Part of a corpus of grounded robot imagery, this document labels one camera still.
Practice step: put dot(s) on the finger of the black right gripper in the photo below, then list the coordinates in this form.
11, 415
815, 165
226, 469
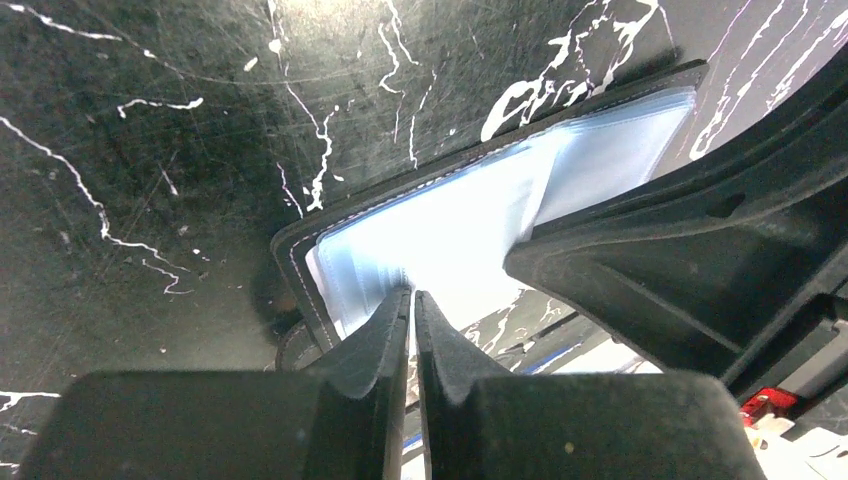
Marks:
709, 267

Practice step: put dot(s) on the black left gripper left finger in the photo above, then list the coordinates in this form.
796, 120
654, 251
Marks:
339, 418

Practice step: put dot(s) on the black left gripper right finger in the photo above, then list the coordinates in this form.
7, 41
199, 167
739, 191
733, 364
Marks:
482, 421

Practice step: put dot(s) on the black card holder wallet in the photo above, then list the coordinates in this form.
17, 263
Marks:
446, 228

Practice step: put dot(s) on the black marbled table mat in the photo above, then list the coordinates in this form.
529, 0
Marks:
150, 150

